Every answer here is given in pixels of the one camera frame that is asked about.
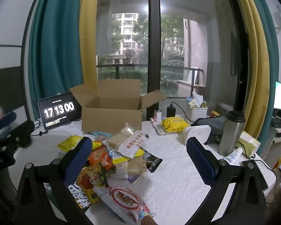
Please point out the yellow cartoon snack packet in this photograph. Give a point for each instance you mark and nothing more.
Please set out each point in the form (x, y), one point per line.
(89, 182)

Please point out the brown cardboard box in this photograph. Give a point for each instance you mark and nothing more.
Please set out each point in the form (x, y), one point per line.
(112, 119)

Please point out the computer monitor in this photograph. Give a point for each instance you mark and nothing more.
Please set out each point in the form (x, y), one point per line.
(279, 96)

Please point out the black keyboard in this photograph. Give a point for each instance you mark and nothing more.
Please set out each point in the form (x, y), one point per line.
(279, 121)

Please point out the blue white snack packet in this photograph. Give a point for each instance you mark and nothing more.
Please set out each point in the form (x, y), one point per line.
(117, 155)

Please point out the beige snack packet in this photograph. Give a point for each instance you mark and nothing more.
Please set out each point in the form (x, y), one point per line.
(131, 166)

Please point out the black window frame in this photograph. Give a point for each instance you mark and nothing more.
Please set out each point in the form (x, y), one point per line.
(154, 39)

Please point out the white plastic device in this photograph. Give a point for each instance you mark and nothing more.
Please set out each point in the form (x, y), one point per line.
(197, 132)

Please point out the orange snack packet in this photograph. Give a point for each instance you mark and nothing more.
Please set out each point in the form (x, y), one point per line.
(99, 155)

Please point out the white red-circle snack packet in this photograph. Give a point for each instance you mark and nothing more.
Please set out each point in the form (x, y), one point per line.
(124, 199)

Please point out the steel thermos bottle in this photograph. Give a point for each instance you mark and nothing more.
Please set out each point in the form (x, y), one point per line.
(230, 136)

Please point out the black balcony railing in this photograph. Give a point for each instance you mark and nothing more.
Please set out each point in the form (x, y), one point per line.
(117, 72)

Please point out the yellow wipes packet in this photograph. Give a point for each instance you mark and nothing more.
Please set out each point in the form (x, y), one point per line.
(174, 124)

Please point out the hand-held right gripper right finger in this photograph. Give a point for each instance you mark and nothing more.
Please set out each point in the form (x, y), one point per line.
(199, 159)

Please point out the pale green tissue pack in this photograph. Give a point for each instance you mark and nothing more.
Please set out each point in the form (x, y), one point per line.
(249, 145)

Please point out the plain yellow snack packet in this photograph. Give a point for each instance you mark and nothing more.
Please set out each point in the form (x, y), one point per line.
(69, 143)

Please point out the white squeeze tube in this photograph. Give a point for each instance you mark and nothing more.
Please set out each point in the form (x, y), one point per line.
(234, 155)

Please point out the clear bread packet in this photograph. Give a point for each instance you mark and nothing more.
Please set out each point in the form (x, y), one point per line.
(116, 140)

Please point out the grey pouch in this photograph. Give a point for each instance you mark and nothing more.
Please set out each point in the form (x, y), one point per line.
(215, 124)

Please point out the blue clear snack packet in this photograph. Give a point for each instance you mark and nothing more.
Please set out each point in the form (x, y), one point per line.
(100, 134)

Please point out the white red-text snack packet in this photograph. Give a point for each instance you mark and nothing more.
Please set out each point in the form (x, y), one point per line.
(133, 143)

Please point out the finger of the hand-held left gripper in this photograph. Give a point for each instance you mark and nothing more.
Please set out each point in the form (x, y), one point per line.
(21, 131)
(7, 118)

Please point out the yellow curtain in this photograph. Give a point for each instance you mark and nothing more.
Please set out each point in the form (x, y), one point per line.
(89, 39)
(255, 63)

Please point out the black round device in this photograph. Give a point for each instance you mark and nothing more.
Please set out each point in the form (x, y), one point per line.
(25, 143)

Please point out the black tablet clock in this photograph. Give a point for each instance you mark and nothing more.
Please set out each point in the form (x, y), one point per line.
(58, 112)

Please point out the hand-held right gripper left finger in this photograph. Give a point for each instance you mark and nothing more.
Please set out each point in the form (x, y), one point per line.
(78, 161)

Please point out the white slatted basket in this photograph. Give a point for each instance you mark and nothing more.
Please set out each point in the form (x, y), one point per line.
(198, 113)

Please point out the black snack packet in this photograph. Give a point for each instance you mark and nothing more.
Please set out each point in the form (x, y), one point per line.
(153, 161)

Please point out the white crumpled bag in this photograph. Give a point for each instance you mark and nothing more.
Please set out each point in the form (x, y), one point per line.
(197, 96)

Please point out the black charger block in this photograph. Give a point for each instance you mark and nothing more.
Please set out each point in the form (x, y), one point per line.
(171, 111)

